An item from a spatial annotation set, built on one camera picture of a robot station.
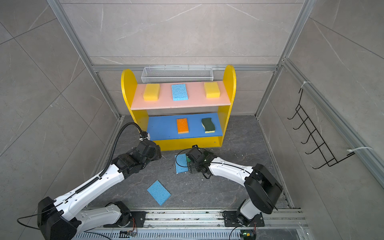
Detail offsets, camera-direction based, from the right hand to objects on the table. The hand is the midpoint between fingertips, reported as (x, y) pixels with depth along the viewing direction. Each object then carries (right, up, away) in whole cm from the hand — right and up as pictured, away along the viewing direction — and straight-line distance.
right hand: (196, 164), depth 88 cm
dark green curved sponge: (+8, +23, +4) cm, 25 cm away
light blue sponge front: (-21, -14, -7) cm, 26 cm away
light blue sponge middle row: (-9, 0, +4) cm, 10 cm away
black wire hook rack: (+55, +15, -23) cm, 61 cm away
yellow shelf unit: (-13, +31, +15) cm, 36 cm away
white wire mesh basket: (-13, +58, +10) cm, 60 cm away
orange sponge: (-8, +23, +5) cm, 25 cm away
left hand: (-22, +12, -9) cm, 26 cm away
